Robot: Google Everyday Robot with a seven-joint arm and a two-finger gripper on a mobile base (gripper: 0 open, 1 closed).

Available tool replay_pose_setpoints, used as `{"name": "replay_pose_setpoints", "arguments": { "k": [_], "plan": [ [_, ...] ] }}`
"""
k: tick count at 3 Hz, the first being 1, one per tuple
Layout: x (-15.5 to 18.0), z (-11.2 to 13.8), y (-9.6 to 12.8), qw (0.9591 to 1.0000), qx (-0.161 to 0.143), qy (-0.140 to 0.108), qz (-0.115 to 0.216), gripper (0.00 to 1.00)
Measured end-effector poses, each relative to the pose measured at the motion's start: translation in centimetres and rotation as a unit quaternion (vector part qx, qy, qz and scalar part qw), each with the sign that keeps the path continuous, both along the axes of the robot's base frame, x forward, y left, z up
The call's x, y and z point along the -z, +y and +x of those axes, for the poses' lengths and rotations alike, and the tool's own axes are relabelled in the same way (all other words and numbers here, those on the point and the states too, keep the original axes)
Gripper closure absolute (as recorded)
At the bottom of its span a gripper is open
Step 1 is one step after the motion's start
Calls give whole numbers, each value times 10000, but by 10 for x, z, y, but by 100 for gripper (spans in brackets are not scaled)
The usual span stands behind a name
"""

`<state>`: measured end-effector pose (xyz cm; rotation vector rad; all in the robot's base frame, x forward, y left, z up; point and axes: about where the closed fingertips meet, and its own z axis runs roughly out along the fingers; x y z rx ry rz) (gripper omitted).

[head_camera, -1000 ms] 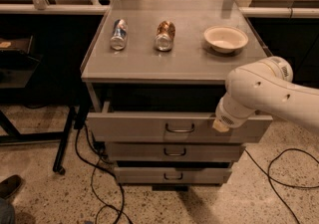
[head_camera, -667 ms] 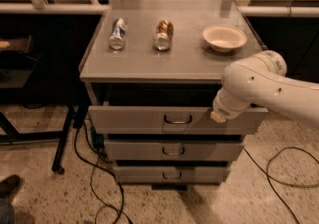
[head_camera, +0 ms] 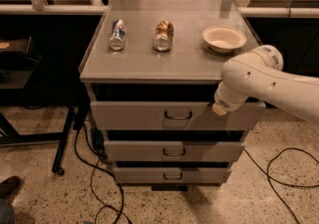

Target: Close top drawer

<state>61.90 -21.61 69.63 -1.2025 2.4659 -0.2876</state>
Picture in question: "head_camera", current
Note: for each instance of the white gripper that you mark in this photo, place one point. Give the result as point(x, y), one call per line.
point(225, 102)

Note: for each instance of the grey top drawer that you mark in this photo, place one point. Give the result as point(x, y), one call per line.
point(172, 116)

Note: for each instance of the grey drawer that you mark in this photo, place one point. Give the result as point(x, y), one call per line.
point(170, 175)
point(172, 116)
point(184, 151)

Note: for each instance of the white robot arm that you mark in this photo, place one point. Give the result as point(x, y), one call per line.
point(258, 74)

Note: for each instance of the grey drawer cabinet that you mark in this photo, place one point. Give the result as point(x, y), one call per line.
point(188, 72)

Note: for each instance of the grey middle drawer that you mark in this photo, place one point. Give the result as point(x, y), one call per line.
point(184, 151)

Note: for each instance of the grey bottom drawer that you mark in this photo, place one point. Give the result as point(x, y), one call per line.
point(170, 175)

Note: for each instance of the white bowl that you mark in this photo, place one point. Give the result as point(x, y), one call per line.
point(224, 39)

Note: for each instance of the orange soda can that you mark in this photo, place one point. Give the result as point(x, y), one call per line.
point(163, 37)

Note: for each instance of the blue soda can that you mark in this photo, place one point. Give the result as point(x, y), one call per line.
point(118, 36)

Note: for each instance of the dark shoe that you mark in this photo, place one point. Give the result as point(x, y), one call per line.
point(9, 187)

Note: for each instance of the black table frame left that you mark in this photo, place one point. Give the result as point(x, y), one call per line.
point(10, 136)

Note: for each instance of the white horizontal rail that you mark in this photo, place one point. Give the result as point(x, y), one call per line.
point(262, 12)

